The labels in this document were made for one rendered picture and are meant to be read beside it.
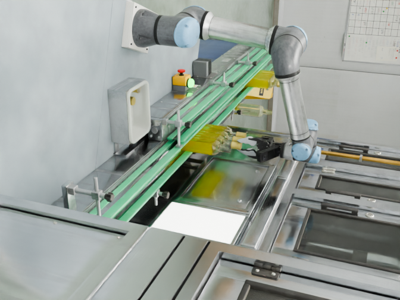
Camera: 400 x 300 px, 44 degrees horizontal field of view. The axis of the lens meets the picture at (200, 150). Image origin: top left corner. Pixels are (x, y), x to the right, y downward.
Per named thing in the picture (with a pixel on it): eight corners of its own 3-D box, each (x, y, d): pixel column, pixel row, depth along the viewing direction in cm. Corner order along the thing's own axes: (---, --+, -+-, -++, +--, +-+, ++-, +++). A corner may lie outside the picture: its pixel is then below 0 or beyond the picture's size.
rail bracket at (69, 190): (50, 218, 161) (111, 231, 153) (43, 171, 154) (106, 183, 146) (59, 211, 165) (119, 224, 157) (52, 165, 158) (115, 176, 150)
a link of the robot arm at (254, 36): (171, 9, 198) (305, 38, 184) (185, 0, 210) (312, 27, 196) (169, 38, 204) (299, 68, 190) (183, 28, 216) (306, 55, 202)
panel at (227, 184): (118, 266, 168) (213, 290, 157) (118, 259, 167) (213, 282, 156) (209, 159, 245) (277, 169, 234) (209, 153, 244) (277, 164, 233)
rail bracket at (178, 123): (162, 146, 213) (189, 150, 209) (161, 109, 206) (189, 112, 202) (165, 143, 215) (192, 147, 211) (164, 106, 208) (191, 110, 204)
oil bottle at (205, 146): (173, 149, 226) (218, 156, 219) (173, 138, 224) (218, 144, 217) (178, 144, 231) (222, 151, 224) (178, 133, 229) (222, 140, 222)
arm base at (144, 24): (134, 4, 192) (158, 6, 189) (150, 13, 206) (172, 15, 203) (129, 43, 193) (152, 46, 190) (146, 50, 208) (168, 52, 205)
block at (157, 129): (147, 140, 214) (162, 141, 212) (146, 119, 210) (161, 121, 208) (150, 136, 217) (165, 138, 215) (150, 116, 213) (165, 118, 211)
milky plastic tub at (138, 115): (112, 143, 198) (131, 146, 195) (108, 88, 189) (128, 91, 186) (133, 127, 213) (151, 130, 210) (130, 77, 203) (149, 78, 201)
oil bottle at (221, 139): (178, 144, 231) (222, 151, 224) (178, 133, 229) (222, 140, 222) (183, 140, 236) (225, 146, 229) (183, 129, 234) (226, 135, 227)
